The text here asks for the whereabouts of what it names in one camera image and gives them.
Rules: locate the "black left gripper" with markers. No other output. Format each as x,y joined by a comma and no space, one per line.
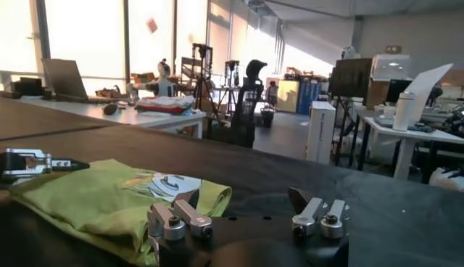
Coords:
4,167

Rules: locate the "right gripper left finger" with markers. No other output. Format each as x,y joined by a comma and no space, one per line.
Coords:
165,219

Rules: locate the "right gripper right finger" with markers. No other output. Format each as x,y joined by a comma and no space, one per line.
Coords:
310,212

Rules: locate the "yellow-green t-shirt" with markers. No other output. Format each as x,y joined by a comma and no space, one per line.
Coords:
90,196

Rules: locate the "stack of folded clothes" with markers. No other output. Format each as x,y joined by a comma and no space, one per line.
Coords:
165,105

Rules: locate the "black foam ball controller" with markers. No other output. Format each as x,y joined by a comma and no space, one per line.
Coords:
110,109

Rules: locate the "tall white carton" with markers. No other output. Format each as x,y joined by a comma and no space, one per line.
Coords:
320,130

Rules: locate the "grey laptop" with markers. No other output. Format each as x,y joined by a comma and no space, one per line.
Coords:
65,78

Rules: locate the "long white desk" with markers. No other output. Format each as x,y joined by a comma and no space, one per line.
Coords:
145,119

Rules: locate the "black bin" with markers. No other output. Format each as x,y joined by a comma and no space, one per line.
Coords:
267,118

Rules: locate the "blue cabinet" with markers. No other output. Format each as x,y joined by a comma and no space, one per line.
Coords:
308,98

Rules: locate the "black office chair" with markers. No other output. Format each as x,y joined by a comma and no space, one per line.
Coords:
246,105

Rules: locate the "distant person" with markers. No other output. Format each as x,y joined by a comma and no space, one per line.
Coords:
272,92

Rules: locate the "white humanoid robot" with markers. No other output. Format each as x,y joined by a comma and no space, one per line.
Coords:
163,85

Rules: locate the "white bottle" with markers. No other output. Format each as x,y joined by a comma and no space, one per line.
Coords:
403,112

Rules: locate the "small white standing desk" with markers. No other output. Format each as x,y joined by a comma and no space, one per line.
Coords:
427,136

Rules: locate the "black monitor on stand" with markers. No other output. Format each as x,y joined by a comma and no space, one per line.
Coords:
349,76

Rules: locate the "black desktop monitor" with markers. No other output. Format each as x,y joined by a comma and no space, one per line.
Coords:
397,90

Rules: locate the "translucent plastic box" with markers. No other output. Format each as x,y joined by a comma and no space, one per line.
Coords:
389,67

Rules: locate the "white curved paper sheet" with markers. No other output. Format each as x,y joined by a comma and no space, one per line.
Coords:
427,87

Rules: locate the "black camera tripod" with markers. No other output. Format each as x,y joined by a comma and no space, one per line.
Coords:
232,76
202,65

